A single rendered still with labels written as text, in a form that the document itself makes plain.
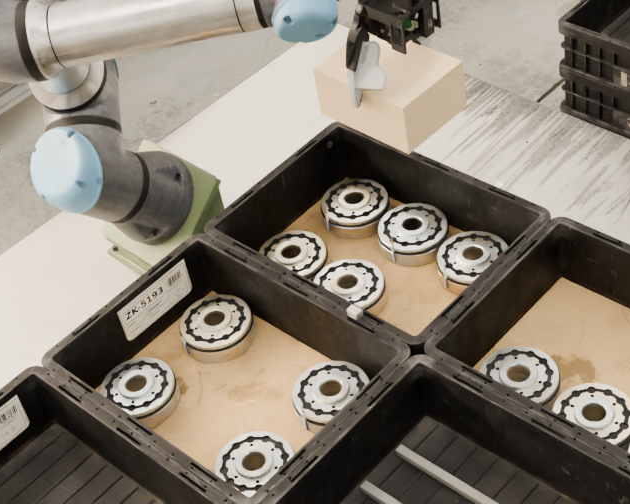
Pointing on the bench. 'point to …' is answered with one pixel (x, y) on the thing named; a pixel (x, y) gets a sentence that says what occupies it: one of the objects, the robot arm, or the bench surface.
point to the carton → (396, 94)
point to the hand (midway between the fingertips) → (388, 78)
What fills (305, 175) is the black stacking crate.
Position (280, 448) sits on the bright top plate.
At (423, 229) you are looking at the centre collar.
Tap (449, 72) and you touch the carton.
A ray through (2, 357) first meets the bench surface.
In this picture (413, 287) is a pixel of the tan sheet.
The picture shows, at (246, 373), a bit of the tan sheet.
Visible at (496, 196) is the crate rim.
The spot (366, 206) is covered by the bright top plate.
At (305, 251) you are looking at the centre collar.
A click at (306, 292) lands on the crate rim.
